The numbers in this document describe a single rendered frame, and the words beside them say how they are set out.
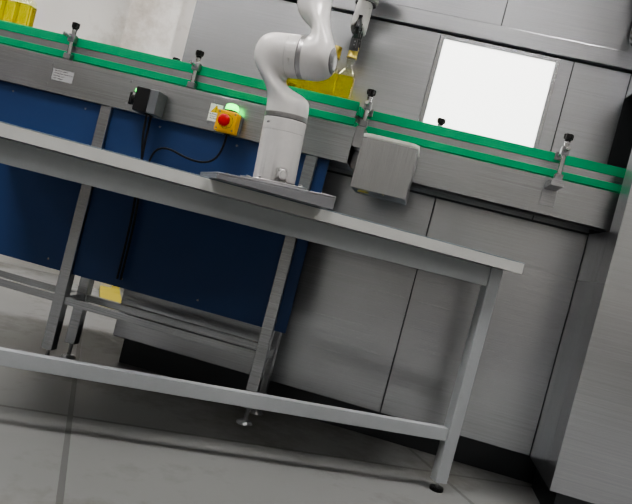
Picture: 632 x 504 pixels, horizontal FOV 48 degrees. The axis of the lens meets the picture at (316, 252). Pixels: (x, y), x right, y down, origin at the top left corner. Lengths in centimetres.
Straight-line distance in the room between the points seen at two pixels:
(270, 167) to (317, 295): 81
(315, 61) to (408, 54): 77
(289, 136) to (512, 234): 102
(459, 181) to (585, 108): 57
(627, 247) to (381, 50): 110
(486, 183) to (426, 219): 30
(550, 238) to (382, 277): 61
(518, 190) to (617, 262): 39
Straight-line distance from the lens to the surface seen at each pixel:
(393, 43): 269
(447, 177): 241
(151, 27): 471
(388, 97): 264
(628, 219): 232
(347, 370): 264
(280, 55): 199
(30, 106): 273
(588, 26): 279
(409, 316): 261
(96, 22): 497
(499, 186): 242
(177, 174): 185
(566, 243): 265
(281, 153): 194
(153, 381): 196
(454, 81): 265
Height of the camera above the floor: 68
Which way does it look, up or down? 1 degrees down
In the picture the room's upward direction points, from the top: 14 degrees clockwise
